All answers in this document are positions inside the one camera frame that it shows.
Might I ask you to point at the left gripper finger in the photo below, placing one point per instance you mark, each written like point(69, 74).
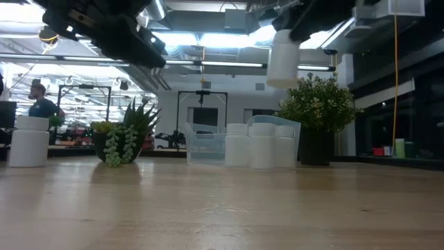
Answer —
point(145, 60)
point(138, 41)

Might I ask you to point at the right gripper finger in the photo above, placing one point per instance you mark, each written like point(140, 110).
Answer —
point(312, 27)
point(289, 17)

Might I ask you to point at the idle black robot arm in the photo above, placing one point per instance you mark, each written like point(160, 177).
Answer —
point(171, 139)

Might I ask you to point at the clear plastic basket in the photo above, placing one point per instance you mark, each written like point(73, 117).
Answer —
point(204, 149)

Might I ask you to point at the black round ceiling fixture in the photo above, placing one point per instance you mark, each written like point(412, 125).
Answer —
point(48, 34)

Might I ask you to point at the grey ceiling junction box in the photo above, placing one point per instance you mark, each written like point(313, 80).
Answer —
point(236, 19)

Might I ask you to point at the bushy plant in black pot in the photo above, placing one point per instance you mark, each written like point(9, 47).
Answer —
point(317, 107)

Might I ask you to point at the succulent arrangement in dark pot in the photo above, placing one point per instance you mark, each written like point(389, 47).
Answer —
point(119, 146)

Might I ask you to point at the person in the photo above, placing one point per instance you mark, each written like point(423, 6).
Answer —
point(43, 106)

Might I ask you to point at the small leafy green plant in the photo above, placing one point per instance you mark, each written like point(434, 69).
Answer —
point(55, 122)

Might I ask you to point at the black monitor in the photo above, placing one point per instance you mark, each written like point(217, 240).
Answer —
point(7, 114)

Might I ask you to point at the red container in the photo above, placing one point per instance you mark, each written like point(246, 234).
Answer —
point(378, 151)

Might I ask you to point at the small white container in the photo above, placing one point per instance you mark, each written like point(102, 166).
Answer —
point(387, 151)

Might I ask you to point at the pale green cup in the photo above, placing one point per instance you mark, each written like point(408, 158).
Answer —
point(399, 148)

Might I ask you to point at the dark cup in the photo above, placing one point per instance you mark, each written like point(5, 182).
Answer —
point(410, 150)

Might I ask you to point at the grey wall vent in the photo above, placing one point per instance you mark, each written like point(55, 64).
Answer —
point(206, 85)
point(260, 87)

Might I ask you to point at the black gantry frame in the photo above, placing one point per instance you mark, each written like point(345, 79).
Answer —
point(203, 92)

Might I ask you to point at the long ceiling light rail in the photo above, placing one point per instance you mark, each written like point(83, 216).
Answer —
point(232, 64)

